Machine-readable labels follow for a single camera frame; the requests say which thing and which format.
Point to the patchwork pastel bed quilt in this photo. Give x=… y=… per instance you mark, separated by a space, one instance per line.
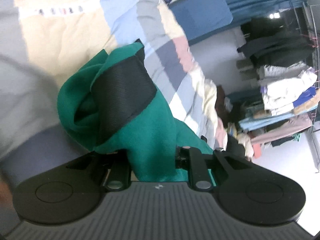
x=45 y=42

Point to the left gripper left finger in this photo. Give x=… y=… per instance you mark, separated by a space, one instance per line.
x=113 y=171

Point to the green hooded sweatshirt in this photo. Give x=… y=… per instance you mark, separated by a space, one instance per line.
x=111 y=103

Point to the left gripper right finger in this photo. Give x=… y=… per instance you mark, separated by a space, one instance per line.
x=192 y=160

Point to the light blue hanging garment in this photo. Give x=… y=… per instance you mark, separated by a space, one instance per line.
x=250 y=124

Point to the taupe hanging garment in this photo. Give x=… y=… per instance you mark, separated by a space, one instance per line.
x=293 y=125

